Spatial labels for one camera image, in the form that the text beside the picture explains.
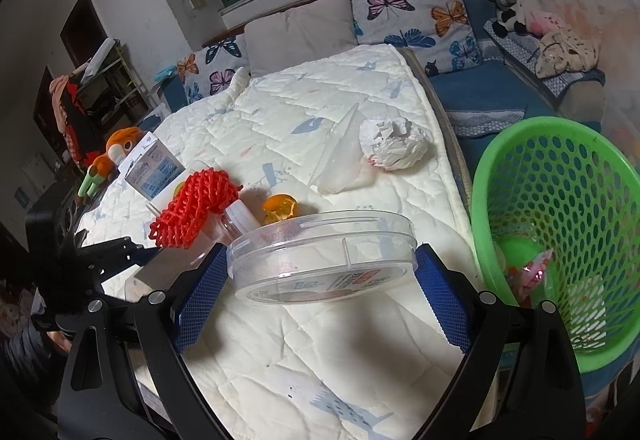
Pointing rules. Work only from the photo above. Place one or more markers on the blue bed sheet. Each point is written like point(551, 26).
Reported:
point(480, 85)

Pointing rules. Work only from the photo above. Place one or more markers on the beige pillow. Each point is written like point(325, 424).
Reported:
point(267, 45)
point(320, 28)

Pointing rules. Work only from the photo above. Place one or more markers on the metal shelf rack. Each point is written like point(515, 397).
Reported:
point(115, 75)

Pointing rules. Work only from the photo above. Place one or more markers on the white blue milk carton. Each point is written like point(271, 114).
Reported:
point(155, 168)

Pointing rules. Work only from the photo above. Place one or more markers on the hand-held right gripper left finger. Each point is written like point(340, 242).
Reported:
point(200, 295)

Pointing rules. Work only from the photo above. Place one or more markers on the hanging clothes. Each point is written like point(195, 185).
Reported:
point(70, 115)

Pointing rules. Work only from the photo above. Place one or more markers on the pink snack packet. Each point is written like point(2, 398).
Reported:
point(530, 270)

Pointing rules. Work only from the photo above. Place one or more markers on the crumpled white paper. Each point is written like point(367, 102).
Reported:
point(395, 143)

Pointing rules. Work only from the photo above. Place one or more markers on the clear round plastic container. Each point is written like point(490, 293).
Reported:
point(320, 260)

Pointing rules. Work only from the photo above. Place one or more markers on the orange plush toy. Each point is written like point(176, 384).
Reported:
point(120, 145)

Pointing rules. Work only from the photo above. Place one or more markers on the small butterfly print pillow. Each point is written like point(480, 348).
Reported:
point(220, 65)

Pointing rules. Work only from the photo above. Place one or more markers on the small clear plastic bottle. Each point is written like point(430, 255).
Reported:
point(240, 220)

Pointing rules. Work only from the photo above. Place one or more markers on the spotted beige plush toy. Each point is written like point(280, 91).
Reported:
point(567, 53)

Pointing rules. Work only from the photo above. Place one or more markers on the green plastic basket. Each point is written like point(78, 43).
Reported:
point(500, 155)

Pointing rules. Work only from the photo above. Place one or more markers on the pink plush toy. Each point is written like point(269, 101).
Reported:
point(547, 23)

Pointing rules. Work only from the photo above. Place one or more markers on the orange peel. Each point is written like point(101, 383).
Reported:
point(280, 207)

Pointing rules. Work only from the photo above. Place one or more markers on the dark doorway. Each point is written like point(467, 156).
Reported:
point(82, 25)

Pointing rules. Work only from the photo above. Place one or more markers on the large butterfly print pillow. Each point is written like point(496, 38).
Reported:
point(400, 10)

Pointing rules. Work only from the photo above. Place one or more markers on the blue patterned cloth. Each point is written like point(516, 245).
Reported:
point(520, 48)

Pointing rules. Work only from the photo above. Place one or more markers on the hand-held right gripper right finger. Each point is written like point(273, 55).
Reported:
point(442, 295)

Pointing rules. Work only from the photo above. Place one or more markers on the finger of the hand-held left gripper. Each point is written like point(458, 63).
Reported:
point(120, 252)

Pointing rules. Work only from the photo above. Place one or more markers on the wall switch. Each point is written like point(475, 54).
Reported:
point(198, 4)

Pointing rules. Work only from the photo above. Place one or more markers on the teal tissue pack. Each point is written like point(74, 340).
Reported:
point(166, 74)

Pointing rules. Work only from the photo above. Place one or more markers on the red foam fruit net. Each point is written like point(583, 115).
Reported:
point(195, 205)

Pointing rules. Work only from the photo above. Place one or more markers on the black white cow plush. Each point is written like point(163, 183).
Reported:
point(515, 0)

